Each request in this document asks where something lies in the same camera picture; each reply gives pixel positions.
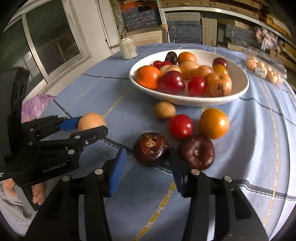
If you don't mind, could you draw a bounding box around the pale yellow round fruit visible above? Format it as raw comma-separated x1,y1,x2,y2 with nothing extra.
77,113,107,132

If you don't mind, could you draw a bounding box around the dark maroon doughnut fruit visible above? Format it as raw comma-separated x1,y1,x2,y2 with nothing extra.
177,135,215,171

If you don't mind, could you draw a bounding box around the dark brown wrinkled fruit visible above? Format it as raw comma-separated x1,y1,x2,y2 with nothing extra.
133,132,168,166

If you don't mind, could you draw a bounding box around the small orange fruit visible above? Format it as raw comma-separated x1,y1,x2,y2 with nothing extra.
198,108,230,140

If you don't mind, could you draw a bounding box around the large orange mandarin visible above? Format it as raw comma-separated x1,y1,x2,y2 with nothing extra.
135,65,163,90

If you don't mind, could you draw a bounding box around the small red tomato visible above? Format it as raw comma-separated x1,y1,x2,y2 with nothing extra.
152,60,172,69

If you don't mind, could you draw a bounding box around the dark red plum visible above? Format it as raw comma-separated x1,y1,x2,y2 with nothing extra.
159,71,185,95

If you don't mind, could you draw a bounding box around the pale yellow apple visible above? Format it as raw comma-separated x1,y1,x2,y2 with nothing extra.
159,65,182,75

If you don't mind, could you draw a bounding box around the yellow-orange spotted fruit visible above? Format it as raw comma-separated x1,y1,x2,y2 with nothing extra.
205,73,232,97

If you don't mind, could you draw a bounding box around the dark purple fruit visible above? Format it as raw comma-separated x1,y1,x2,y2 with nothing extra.
165,51,178,65

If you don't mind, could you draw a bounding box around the yellow-orange round fruit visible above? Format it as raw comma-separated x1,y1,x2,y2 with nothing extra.
180,61,200,80

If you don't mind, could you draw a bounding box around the dark red tomato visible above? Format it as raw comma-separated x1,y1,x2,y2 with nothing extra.
212,57,228,69

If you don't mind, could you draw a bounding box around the person left hand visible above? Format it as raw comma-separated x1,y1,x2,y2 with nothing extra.
1,178,46,206

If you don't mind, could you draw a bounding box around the purple plastic bag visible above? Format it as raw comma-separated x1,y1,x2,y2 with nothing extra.
21,94,56,123

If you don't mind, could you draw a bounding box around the blue checked tablecloth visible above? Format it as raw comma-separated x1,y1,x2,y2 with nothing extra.
34,43,296,241

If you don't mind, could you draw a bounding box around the small brown round fruit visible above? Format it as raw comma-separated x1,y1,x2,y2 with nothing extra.
154,101,176,120

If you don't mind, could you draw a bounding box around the white oval bowl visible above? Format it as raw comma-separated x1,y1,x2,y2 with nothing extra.
129,49,249,106

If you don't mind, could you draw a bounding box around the clear plastic fruit punnet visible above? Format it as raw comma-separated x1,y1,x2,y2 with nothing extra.
243,47,287,86

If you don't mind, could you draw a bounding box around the white metal shelf unit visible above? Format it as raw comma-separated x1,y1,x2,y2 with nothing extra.
157,1,295,48

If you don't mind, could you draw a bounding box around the pink plastic bag on shelf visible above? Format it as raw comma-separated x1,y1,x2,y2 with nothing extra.
254,26,283,53

